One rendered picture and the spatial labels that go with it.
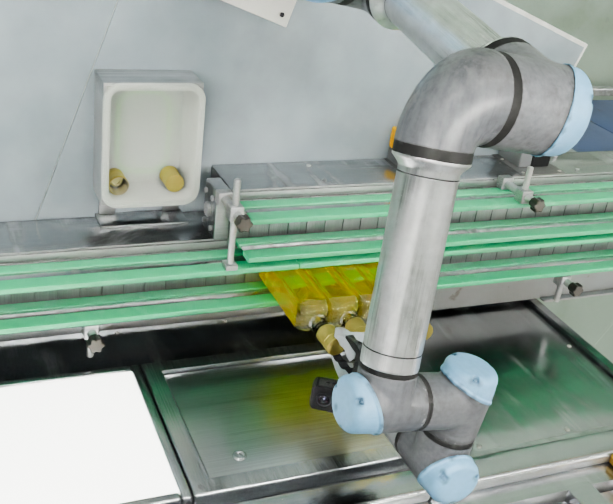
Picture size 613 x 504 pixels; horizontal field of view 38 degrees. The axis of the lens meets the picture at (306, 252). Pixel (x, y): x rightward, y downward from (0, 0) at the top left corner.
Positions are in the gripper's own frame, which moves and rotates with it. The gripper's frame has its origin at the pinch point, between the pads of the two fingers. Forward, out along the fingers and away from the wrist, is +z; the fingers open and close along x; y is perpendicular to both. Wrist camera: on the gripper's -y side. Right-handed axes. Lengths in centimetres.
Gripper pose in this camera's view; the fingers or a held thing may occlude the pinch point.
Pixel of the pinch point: (334, 344)
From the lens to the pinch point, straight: 144.8
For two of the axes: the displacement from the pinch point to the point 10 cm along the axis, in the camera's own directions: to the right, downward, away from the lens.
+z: -3.8, -4.6, 8.0
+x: 1.0, -8.8, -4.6
